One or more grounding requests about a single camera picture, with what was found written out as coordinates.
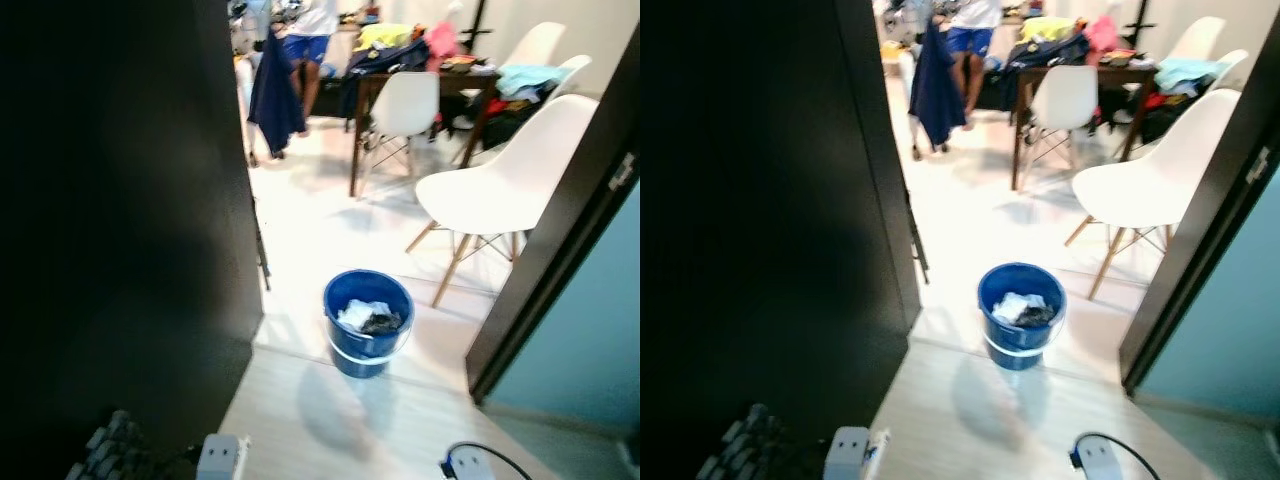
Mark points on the white chair wooden legs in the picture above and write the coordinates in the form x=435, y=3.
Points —
x=535, y=45
x=1063, y=100
x=575, y=70
x=405, y=105
x=1200, y=38
x=1150, y=180
x=1235, y=65
x=500, y=180

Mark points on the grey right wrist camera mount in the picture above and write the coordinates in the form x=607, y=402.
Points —
x=472, y=466
x=1102, y=460

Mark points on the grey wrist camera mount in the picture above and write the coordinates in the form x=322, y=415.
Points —
x=1102, y=460
x=220, y=458
x=472, y=466
x=848, y=455

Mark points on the dark crumpled rubbish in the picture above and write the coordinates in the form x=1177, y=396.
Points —
x=385, y=324
x=1040, y=318

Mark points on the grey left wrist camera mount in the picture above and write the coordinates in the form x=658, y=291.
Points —
x=220, y=458
x=848, y=455

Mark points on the hanging navy garment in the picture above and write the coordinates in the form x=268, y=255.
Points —
x=935, y=95
x=275, y=100

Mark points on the dark door frame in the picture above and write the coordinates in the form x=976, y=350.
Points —
x=545, y=260
x=1195, y=250

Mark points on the white crumpled paper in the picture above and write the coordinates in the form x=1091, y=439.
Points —
x=355, y=315
x=1008, y=308

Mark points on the black stand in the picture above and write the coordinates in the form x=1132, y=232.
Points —
x=475, y=25
x=1137, y=20

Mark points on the pink garment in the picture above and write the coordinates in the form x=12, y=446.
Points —
x=442, y=42
x=1102, y=35

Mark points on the teal cloth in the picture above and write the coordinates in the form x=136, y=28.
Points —
x=1190, y=72
x=530, y=78

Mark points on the person in blue shorts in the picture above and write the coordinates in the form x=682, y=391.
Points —
x=305, y=45
x=968, y=40

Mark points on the dark wooden table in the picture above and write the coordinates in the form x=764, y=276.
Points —
x=1125, y=78
x=465, y=85

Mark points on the blue plastic bucket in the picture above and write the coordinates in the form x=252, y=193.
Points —
x=360, y=355
x=1015, y=350

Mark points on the yellow garment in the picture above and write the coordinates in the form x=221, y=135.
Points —
x=385, y=37
x=1045, y=28

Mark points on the dark wardrobe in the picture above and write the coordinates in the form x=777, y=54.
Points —
x=760, y=200
x=120, y=200

